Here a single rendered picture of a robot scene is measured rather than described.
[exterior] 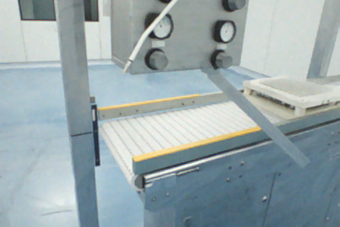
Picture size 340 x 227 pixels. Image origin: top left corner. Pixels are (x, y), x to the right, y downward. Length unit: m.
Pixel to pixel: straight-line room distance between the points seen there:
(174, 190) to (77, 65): 0.39
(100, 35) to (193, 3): 5.10
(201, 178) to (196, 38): 0.33
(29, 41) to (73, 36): 4.79
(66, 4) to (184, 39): 0.35
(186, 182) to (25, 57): 5.09
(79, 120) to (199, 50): 0.43
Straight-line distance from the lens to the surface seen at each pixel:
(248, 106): 0.55
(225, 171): 0.66
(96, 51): 5.51
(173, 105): 0.81
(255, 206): 0.95
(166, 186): 0.56
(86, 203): 0.89
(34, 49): 5.47
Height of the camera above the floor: 1.16
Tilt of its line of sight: 20 degrees down
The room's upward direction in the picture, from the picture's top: 2 degrees clockwise
